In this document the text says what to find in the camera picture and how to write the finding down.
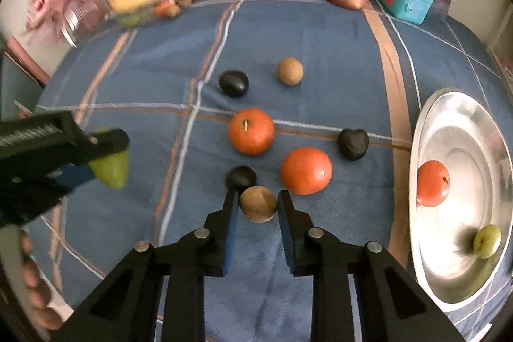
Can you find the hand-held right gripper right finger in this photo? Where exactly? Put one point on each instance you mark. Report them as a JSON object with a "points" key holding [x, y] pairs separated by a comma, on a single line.
{"points": [[286, 246]]}

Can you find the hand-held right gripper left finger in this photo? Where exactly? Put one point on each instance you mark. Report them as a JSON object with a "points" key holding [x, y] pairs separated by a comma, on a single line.
{"points": [[231, 242]]}

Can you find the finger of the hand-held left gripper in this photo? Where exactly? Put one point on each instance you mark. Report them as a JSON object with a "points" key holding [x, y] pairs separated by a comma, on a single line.
{"points": [[108, 143], [78, 177]]}

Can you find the green pear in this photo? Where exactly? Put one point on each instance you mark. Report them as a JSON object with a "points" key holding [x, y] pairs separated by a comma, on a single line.
{"points": [[114, 174]]}

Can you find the round brown fruit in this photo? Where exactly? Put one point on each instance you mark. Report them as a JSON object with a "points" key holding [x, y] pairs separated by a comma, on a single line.
{"points": [[289, 71], [258, 204]]}

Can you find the orange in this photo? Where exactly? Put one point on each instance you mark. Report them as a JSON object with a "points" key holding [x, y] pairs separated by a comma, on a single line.
{"points": [[251, 131], [433, 183], [306, 170]]}

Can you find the dark plum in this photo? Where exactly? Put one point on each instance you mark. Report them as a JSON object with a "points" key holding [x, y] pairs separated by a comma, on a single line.
{"points": [[242, 175], [352, 143]]}

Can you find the steel plate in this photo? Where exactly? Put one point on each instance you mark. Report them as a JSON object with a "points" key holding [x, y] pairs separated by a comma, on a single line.
{"points": [[461, 141]]}

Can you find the person's left hand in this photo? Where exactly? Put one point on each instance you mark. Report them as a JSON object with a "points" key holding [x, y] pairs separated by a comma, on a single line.
{"points": [[32, 278]]}

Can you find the blue plaid tablecloth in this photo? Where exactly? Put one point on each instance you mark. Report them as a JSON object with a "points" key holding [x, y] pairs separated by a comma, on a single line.
{"points": [[140, 65]]}

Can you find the dark avocado upper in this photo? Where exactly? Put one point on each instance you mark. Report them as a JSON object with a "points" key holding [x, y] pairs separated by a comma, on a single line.
{"points": [[233, 83]]}

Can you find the small red fruit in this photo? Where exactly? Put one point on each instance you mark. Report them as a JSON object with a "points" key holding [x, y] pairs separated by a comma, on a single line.
{"points": [[166, 8]]}

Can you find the small green fruit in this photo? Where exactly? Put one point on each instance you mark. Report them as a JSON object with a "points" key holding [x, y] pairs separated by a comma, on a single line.
{"points": [[487, 241]]}

